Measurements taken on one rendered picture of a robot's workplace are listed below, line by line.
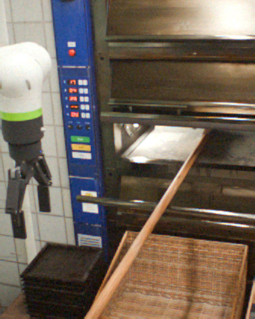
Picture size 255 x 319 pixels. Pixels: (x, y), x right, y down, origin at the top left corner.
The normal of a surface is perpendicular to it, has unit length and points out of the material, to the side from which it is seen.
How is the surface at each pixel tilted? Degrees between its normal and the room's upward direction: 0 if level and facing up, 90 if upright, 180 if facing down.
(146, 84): 70
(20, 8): 90
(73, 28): 90
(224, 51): 90
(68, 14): 90
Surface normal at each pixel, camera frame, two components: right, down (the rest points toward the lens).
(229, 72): -0.35, 0.00
